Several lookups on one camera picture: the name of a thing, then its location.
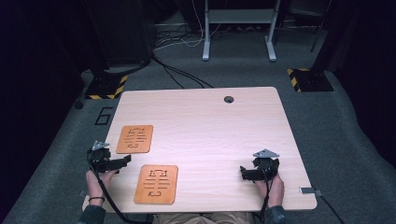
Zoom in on person's khaki trousers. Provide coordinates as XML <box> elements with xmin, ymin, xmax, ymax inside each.
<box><xmin>151</xmin><ymin>212</ymin><xmax>257</xmax><ymax>224</ymax></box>

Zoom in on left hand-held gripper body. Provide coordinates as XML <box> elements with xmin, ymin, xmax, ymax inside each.
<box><xmin>86</xmin><ymin>140</ymin><xmax>121</xmax><ymax>174</ymax></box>

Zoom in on large dark stand cabinet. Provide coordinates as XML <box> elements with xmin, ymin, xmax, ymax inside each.
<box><xmin>81</xmin><ymin>0</ymin><xmax>154</xmax><ymax>75</ymax></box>

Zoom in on person's left hand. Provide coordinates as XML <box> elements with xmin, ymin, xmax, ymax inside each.
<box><xmin>85</xmin><ymin>169</ymin><xmax>120</xmax><ymax>206</ymax></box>

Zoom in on orange cut-out wooden board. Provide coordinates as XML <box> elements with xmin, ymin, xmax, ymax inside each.
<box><xmin>115</xmin><ymin>124</ymin><xmax>154</xmax><ymax>155</ymax></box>
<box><xmin>134</xmin><ymin>163</ymin><xmax>179</xmax><ymax>205</ymax></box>

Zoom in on person's right hand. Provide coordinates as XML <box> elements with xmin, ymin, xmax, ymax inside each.
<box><xmin>254</xmin><ymin>173</ymin><xmax>286</xmax><ymax>209</ymax></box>

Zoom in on striped-edge black base plate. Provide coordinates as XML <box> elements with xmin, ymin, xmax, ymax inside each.
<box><xmin>84</xmin><ymin>74</ymin><xmax>129</xmax><ymax>101</ymax></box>
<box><xmin>287</xmin><ymin>67</ymin><xmax>334</xmax><ymax>93</ymax></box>

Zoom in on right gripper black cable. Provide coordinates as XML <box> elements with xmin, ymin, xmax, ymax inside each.
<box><xmin>252</xmin><ymin>167</ymin><xmax>275</xmax><ymax>224</ymax></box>

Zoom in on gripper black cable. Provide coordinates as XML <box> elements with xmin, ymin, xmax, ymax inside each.
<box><xmin>252</xmin><ymin>167</ymin><xmax>275</xmax><ymax>224</ymax></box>
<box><xmin>86</xmin><ymin>148</ymin><xmax>153</xmax><ymax>224</ymax></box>

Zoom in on black cable at bracket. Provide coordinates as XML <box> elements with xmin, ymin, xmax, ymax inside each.
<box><xmin>320</xmin><ymin>193</ymin><xmax>346</xmax><ymax>224</ymax></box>

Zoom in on dark stand post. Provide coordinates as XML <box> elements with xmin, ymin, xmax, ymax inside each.
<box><xmin>310</xmin><ymin>0</ymin><xmax>368</xmax><ymax>73</ymax></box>

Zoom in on black floor cables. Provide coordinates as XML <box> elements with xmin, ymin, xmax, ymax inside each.
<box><xmin>151</xmin><ymin>54</ymin><xmax>215</xmax><ymax>90</ymax></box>

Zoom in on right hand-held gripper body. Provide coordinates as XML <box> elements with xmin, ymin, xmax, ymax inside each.
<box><xmin>251</xmin><ymin>148</ymin><xmax>280</xmax><ymax>182</ymax></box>

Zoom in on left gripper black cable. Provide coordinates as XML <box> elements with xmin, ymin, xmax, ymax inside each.
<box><xmin>86</xmin><ymin>148</ymin><xmax>153</xmax><ymax>224</ymax></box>

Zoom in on white metal desk frame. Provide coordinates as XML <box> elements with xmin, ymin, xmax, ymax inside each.
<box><xmin>202</xmin><ymin>0</ymin><xmax>282</xmax><ymax>63</ymax></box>

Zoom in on white floor cables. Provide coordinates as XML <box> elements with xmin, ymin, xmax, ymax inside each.
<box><xmin>153</xmin><ymin>0</ymin><xmax>222</xmax><ymax>51</ymax></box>

